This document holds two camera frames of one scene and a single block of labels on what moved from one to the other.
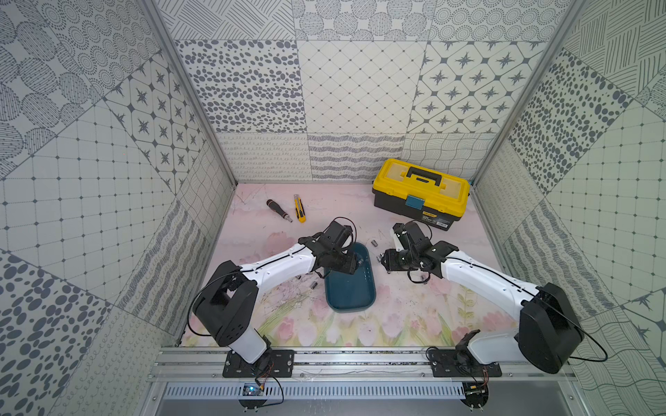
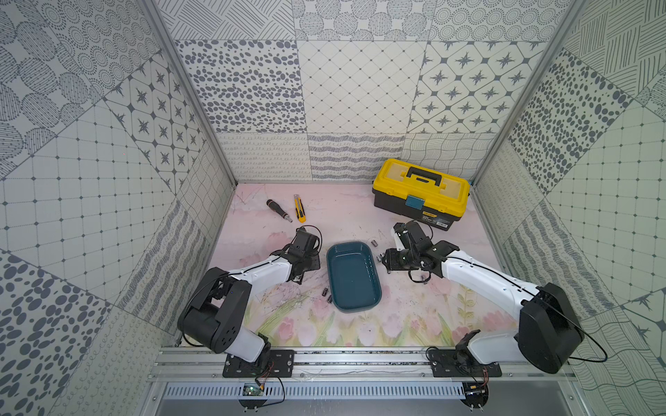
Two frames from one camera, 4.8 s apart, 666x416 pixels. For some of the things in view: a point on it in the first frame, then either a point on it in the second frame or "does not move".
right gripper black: (390, 263) does not move
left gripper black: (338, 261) → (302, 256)
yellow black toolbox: (431, 198) does not move
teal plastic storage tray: (345, 292) does not move
